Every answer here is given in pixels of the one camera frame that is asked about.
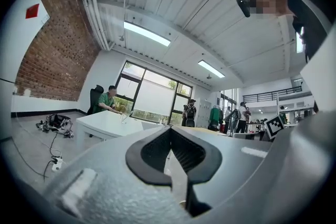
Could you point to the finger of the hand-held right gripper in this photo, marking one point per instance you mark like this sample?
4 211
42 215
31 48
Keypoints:
246 136

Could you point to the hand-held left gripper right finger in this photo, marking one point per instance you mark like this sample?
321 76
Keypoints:
236 162

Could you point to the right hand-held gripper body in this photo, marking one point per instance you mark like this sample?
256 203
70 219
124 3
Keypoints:
274 126

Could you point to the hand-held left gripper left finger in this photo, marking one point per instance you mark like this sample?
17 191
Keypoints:
113 186

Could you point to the black tripod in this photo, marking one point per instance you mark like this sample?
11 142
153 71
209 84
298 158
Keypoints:
231 123

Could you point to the black balcony railing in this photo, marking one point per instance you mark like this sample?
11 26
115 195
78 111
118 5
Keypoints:
273 94

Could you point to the green clothes on rack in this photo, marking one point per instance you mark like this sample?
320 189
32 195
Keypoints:
215 116

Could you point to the long beige table white legs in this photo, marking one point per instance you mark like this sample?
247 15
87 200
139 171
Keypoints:
207 130

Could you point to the white lockers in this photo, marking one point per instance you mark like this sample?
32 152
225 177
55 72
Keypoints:
203 112

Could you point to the white power strip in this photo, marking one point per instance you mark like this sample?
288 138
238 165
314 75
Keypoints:
57 164

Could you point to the white square table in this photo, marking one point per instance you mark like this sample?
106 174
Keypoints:
105 124

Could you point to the clear stand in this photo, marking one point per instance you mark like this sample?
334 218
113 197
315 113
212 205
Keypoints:
125 118

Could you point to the long ceiling light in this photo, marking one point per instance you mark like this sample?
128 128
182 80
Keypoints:
211 68
147 33
299 39

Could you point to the black office chair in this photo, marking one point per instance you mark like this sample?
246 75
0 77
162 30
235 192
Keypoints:
94 97

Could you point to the large black-framed window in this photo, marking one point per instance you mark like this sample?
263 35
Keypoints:
155 97

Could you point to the white board with red diamond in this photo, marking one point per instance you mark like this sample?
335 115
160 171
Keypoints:
18 42

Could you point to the white ceiling pipes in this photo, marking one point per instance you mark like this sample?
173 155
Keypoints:
92 2

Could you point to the black head-worn camera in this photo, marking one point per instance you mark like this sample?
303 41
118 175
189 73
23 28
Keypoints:
242 6

